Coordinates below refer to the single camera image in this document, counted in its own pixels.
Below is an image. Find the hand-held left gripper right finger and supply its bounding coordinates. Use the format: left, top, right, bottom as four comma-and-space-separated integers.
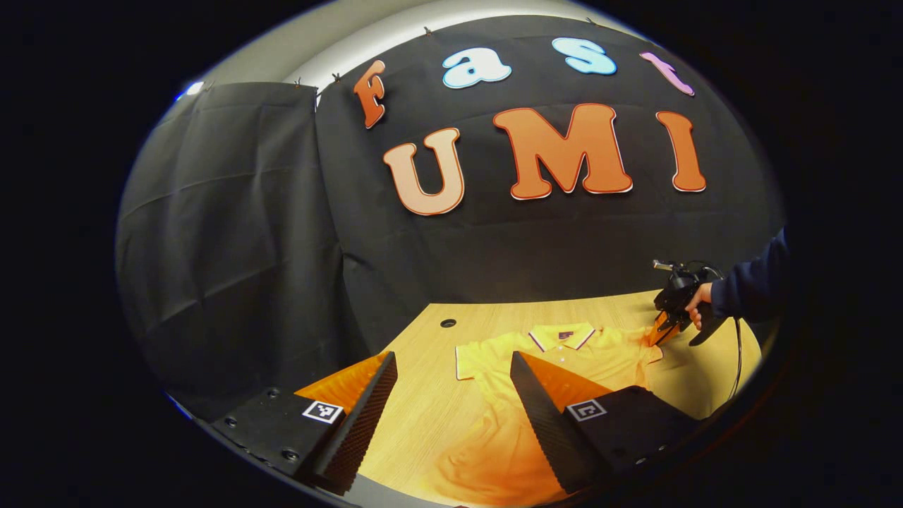
509, 351, 703, 495

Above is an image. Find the orange T-shirt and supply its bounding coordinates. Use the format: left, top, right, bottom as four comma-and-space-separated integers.
423, 322, 667, 507

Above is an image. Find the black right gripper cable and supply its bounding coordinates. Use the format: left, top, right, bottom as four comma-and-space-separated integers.
727, 316, 745, 403

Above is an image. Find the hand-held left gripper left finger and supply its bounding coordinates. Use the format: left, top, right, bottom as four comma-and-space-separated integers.
210, 351, 399, 496

